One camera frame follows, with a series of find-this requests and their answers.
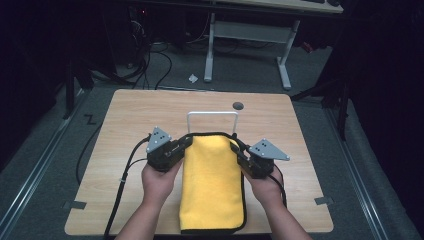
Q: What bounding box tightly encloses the metal floor rail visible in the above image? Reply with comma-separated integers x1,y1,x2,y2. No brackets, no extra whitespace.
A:
0,114,74,236
324,107,390,240

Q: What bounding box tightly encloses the white wire towel rack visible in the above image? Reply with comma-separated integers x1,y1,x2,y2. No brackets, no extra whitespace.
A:
186,110,240,136

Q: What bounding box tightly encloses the person's left hand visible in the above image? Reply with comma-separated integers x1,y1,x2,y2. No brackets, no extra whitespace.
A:
141,161,183,205

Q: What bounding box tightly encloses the person's right hand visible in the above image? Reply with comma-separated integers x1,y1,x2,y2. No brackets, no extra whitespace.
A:
244,167,285,210

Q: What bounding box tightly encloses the dark computer tower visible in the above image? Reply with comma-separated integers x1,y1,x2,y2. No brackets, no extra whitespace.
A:
108,4,149,68

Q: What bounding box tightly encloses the right hand-held gripper black cable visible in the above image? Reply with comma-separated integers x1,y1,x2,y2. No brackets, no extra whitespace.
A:
268,168,289,210

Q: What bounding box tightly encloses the white-legged background desk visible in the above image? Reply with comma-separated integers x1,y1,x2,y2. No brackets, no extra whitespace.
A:
202,0,345,92

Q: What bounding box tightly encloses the thin black floor cable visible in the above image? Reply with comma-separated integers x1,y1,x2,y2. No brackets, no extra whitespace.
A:
75,122,103,186

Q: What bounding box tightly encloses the left hand-held gripper black cable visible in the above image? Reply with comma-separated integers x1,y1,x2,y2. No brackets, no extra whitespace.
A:
103,133,153,240

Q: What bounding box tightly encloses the yellow towel with black trim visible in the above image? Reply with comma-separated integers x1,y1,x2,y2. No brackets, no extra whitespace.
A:
178,131,248,235

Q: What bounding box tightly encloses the bundle of black floor cables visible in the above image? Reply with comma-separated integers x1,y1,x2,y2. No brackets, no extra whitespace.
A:
89,6,174,91

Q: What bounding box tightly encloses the grey tape strip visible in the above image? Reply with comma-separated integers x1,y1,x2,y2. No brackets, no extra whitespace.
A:
313,196,335,206
62,200,88,211

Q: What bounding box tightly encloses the hand-held gripper black cable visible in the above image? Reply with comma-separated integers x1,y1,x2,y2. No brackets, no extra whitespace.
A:
103,133,153,240
268,168,289,210

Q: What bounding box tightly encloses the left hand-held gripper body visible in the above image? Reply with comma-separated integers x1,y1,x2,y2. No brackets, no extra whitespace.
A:
145,126,187,173

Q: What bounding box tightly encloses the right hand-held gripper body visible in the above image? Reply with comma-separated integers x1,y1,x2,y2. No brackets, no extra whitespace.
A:
237,138,291,180

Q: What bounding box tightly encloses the black metal stand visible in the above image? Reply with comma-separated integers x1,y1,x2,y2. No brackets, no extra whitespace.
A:
289,74,352,142
62,58,95,120

